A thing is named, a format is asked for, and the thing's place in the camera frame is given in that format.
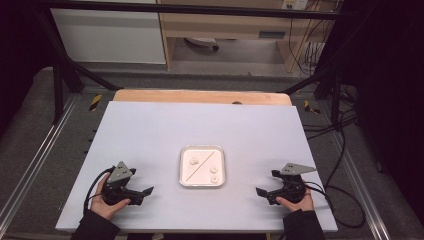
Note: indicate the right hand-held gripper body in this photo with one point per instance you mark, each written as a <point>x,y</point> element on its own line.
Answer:
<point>291,186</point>

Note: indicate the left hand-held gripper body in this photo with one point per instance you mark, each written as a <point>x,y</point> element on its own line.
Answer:
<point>118,175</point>

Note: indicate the small white dough piece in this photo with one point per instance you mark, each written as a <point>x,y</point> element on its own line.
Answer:
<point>214,169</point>
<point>193,161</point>
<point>215,179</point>

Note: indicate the white square tray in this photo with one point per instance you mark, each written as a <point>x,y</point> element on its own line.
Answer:
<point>203,180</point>

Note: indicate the thin wooden skewer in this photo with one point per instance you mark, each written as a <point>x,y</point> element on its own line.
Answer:
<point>200,166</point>

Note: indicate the person's right hand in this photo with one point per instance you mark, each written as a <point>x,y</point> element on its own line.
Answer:
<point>301,205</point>

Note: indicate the person's left hand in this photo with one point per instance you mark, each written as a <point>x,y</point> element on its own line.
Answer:
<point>100,205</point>

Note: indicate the wooden table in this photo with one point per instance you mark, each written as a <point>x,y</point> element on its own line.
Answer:
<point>200,97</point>

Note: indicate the white cabinet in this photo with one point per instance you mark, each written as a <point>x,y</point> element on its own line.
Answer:
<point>106,40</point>

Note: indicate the office chair base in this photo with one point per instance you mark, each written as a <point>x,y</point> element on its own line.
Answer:
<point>203,41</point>

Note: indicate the light wooden desk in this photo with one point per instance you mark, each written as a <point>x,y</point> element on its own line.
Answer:
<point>226,28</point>

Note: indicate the white power strip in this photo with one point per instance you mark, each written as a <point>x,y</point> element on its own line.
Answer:
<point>295,4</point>

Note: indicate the aluminium floor rail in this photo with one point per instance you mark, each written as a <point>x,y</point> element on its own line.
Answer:
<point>36,156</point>
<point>363,190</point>

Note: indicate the black metal frame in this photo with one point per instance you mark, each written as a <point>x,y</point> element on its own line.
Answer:
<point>200,9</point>

